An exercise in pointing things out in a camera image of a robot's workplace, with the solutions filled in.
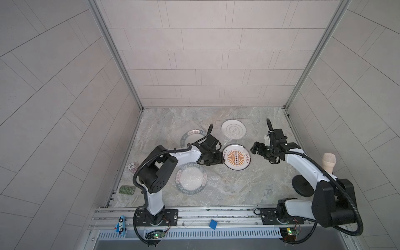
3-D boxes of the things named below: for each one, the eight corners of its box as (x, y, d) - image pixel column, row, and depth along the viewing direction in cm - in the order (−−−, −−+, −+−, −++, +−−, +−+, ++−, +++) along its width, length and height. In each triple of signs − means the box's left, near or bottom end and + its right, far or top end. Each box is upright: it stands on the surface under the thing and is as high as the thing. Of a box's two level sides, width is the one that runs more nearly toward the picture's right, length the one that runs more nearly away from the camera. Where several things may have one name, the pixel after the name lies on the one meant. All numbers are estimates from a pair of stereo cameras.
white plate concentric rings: (221, 139, 100) (222, 136, 98) (220, 121, 109) (220, 119, 107) (246, 139, 100) (247, 137, 98) (243, 122, 109) (244, 119, 107)
